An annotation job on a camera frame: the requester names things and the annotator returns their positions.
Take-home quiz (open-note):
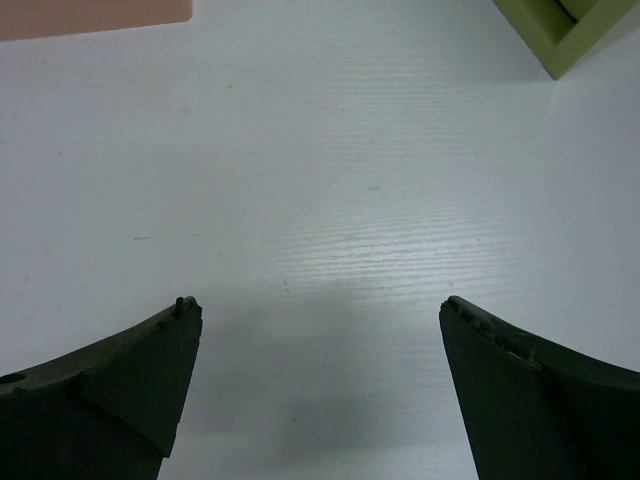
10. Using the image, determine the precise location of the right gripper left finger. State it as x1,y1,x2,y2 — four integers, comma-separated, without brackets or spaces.
1,297,203,479

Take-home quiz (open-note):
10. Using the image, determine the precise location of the pink desktop file organizer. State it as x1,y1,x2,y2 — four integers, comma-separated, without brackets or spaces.
1,0,193,41

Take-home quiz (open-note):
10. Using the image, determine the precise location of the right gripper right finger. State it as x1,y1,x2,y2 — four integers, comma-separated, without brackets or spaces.
439,296,639,479

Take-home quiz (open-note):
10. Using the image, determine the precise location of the green drawer cabinet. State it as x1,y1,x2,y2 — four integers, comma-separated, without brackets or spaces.
493,0,639,80

